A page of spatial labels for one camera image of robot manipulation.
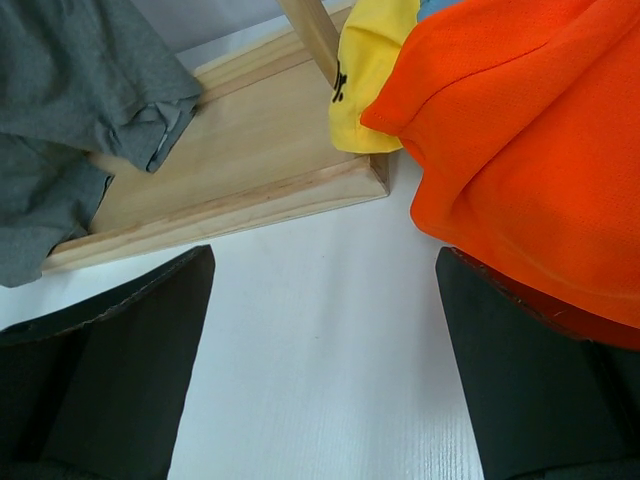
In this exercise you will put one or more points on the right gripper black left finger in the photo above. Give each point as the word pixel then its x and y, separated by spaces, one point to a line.
pixel 97 390

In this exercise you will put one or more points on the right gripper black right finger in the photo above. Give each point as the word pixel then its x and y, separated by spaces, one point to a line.
pixel 542 404

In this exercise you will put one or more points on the orange shorts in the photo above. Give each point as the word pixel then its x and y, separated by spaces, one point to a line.
pixel 524 116

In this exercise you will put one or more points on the grey shorts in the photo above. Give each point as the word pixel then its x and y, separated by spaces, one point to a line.
pixel 78 77

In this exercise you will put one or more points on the yellow shorts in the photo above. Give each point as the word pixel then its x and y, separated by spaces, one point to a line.
pixel 370 42

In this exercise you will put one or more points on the light blue shorts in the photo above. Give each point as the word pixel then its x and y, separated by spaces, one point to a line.
pixel 428 8

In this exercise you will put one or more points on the wooden clothes rack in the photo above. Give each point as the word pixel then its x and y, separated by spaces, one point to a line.
pixel 257 152

